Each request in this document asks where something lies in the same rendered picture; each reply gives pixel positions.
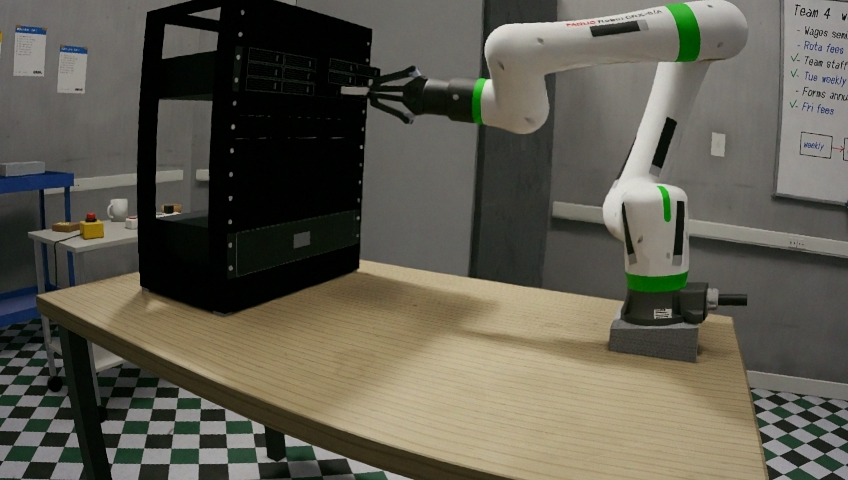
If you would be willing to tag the black server rack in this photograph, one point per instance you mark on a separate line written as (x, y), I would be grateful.
(275, 225)

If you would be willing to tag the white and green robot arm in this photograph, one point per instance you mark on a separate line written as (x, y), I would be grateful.
(651, 219)

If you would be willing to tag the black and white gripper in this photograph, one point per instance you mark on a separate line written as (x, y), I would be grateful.
(421, 95)

